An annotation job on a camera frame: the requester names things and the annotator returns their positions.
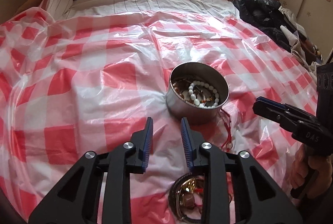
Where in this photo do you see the white bead bracelet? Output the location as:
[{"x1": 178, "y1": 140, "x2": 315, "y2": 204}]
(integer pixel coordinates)
[{"x1": 187, "y1": 80, "x2": 220, "y2": 110}]

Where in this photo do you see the yellow triangular pendant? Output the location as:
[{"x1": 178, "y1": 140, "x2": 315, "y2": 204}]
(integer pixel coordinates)
[{"x1": 181, "y1": 178, "x2": 196, "y2": 193}]

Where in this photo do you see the red white checkered plastic sheet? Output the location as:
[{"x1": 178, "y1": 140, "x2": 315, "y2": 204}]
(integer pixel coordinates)
[{"x1": 1, "y1": 8, "x2": 317, "y2": 223}]

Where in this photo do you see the black leather braided bracelet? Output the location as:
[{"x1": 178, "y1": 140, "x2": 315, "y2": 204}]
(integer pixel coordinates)
[{"x1": 168, "y1": 172, "x2": 234, "y2": 223}]

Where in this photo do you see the black clothes pile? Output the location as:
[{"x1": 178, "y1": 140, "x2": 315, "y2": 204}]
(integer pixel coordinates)
[{"x1": 234, "y1": 0, "x2": 316, "y2": 62}]

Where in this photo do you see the red braided cord bracelet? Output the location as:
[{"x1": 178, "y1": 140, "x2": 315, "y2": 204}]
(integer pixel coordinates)
[{"x1": 218, "y1": 108, "x2": 235, "y2": 153}]

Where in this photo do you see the right hand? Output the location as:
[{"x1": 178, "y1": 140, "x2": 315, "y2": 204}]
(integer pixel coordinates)
[{"x1": 290, "y1": 144, "x2": 333, "y2": 200}]

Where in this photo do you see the round silver metal tin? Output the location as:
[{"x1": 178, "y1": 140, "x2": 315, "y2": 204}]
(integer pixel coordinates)
[{"x1": 165, "y1": 62, "x2": 230, "y2": 125}]

